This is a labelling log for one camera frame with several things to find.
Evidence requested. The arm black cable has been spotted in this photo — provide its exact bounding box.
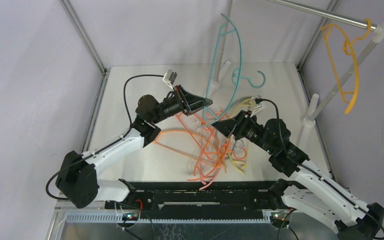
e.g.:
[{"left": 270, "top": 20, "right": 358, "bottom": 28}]
[
  {"left": 45, "top": 74, "right": 165, "bottom": 201},
  {"left": 255, "top": 97, "right": 384, "bottom": 240}
]

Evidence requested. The clothes rack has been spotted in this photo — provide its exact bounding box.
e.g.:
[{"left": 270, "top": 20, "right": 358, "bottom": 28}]
[{"left": 205, "top": 0, "right": 384, "bottom": 147}]

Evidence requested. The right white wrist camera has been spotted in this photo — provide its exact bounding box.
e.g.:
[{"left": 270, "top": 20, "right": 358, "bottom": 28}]
[{"left": 250, "top": 97, "right": 263, "bottom": 117}]

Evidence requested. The yellow-orange plastic hanger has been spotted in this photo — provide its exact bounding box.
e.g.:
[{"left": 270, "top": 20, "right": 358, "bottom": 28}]
[{"left": 320, "top": 18, "right": 373, "bottom": 116}]

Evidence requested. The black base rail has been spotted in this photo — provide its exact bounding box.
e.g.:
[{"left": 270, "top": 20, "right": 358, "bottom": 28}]
[{"left": 123, "top": 180, "right": 288, "bottom": 210}]

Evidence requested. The pale yellow hanger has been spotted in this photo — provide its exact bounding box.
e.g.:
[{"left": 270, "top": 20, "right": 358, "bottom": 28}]
[{"left": 225, "top": 97, "right": 254, "bottom": 175}]

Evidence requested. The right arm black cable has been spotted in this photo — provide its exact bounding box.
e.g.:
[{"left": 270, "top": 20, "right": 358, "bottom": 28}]
[{"left": 255, "top": 97, "right": 384, "bottom": 240}]

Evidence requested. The pink hanger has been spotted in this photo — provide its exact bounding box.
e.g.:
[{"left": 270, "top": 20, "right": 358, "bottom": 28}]
[{"left": 196, "top": 110, "right": 233, "bottom": 191}]

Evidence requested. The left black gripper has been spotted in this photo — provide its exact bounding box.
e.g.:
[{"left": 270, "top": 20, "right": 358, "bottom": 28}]
[{"left": 151, "top": 85, "right": 212, "bottom": 125}]

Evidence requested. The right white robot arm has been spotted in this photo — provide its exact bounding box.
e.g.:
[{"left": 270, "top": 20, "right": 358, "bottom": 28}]
[{"left": 215, "top": 110, "right": 384, "bottom": 240}]

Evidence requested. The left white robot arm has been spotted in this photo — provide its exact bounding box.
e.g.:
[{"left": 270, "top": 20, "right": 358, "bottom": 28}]
[{"left": 55, "top": 85, "right": 213, "bottom": 209}]

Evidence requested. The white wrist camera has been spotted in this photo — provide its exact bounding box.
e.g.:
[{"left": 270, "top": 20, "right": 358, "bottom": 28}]
[
  {"left": 162, "top": 69, "right": 178, "bottom": 88},
  {"left": 250, "top": 97, "right": 263, "bottom": 117}
]

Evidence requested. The teal plastic hanger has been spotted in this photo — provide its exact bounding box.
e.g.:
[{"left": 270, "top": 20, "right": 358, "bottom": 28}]
[{"left": 200, "top": 13, "right": 267, "bottom": 128}]

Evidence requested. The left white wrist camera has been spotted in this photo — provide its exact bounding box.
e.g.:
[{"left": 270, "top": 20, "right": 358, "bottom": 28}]
[{"left": 162, "top": 69, "right": 178, "bottom": 88}]

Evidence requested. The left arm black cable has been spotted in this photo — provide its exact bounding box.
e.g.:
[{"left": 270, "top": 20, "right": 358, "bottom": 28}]
[{"left": 45, "top": 74, "right": 165, "bottom": 201}]

